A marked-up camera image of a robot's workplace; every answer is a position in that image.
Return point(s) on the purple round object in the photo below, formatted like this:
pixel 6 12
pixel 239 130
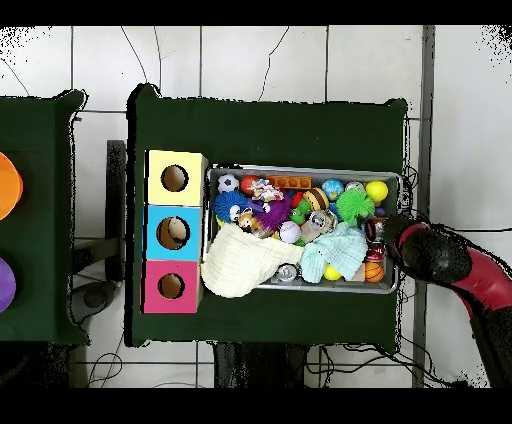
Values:
pixel 6 286

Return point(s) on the toy hamburger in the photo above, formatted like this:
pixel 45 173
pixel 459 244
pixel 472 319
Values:
pixel 316 198

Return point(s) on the white baseball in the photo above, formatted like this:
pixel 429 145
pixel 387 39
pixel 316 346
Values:
pixel 289 232

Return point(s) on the orange basketball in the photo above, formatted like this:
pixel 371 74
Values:
pixel 374 272

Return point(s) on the cream waffle cloth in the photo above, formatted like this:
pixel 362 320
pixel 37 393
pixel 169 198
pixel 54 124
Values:
pixel 240 264

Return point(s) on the purple spiky toy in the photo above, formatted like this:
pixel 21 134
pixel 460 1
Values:
pixel 276 214

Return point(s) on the wooden box with three holes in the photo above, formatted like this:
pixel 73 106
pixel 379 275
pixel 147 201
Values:
pixel 176 200

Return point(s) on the green puffer ball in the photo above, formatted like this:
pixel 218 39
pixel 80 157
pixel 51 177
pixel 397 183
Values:
pixel 355 204

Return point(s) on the crushed drink can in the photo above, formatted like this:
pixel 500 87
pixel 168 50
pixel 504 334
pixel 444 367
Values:
pixel 320 221

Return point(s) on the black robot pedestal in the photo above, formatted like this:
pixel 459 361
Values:
pixel 260 366

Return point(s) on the blue puffer ball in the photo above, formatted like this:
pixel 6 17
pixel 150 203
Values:
pixel 226 204

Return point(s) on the orange round object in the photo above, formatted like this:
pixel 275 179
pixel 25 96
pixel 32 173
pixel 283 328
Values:
pixel 10 186

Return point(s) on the soccer ball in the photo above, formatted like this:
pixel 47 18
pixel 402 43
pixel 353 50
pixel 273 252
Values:
pixel 228 183

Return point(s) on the dark green table cloth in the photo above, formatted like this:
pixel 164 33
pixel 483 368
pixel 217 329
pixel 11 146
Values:
pixel 260 132
pixel 40 160

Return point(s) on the mint green cloth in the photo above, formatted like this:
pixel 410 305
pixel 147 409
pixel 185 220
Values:
pixel 336 252

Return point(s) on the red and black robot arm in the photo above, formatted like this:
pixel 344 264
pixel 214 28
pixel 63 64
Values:
pixel 436 256

